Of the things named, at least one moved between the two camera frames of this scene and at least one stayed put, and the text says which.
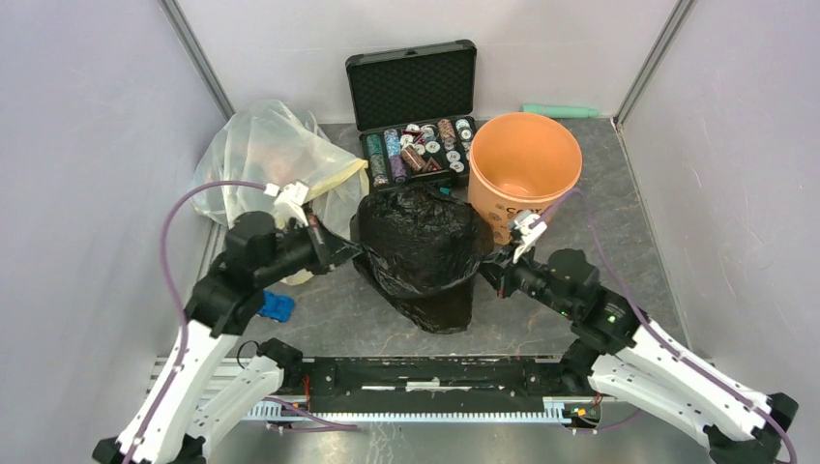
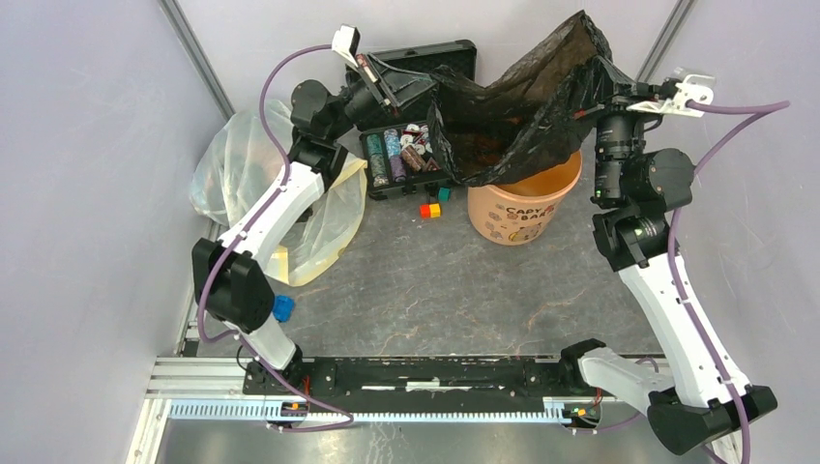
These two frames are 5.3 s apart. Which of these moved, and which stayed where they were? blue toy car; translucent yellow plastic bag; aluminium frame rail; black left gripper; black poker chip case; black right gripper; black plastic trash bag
Moved: black plastic trash bag; black left gripper; black right gripper
Stayed: blue toy car; aluminium frame rail; translucent yellow plastic bag; black poker chip case
